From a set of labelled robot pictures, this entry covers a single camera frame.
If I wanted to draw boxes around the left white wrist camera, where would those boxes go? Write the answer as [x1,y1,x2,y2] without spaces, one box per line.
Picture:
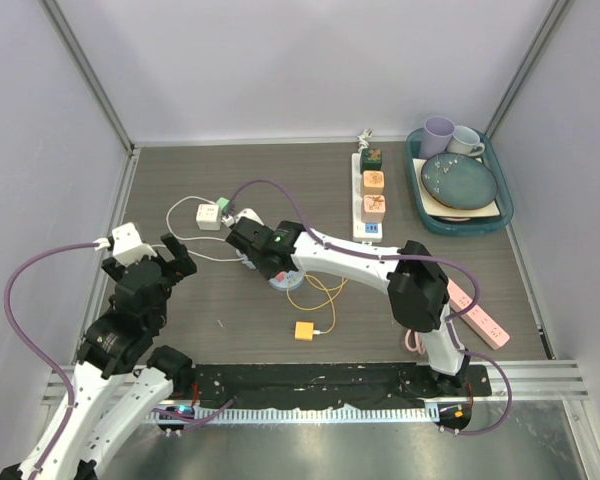
[94,222,157,267]

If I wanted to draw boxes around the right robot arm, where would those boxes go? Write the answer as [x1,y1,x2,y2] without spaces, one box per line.
[226,217,469,395]

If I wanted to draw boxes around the pink cube socket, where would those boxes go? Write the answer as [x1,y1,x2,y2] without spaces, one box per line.
[361,195,386,223]

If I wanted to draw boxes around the teal plastic tray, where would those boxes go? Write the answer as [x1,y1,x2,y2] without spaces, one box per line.
[404,128,514,237]

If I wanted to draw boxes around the yellow charger block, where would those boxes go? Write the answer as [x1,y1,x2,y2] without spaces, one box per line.
[294,321,315,341]

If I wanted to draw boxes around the cream square plate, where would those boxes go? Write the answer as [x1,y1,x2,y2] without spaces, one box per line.
[412,158,500,219]

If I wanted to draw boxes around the dark blue plate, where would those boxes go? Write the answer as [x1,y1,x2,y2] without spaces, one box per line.
[420,153,498,210]

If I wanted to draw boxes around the pink cord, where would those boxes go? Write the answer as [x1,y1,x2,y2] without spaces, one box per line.
[404,329,427,355]

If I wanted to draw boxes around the grey blue mug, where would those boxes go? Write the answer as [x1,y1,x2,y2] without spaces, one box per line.
[446,125,485,157]

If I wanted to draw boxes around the pink power strip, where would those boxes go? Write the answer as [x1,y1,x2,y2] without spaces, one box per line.
[448,280,510,350]

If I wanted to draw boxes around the purple cup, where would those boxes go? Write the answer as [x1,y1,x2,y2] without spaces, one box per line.
[419,116,456,159]

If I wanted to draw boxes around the dark green cube socket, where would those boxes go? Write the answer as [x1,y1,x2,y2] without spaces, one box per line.
[360,148,383,172]

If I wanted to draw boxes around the green plug adapter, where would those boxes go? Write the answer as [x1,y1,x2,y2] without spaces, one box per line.
[216,197,231,214]

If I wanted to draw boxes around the white thin cable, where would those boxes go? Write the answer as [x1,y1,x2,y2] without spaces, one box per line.
[165,195,241,262]

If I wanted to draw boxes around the black mounting base plate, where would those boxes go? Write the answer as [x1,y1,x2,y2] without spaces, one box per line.
[196,362,492,410]

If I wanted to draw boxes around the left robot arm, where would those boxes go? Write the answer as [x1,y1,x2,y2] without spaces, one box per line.
[0,223,197,479]

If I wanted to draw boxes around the orange cube socket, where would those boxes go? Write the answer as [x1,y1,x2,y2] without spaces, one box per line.
[361,170,385,196]

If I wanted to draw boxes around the white cube socket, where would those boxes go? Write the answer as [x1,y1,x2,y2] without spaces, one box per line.
[195,203,222,231]

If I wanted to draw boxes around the white multicolour power strip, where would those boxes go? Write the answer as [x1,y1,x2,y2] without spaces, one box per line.
[350,128,385,245]

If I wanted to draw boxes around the round light blue socket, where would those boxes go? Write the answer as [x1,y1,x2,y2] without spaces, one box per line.
[235,249,306,292]

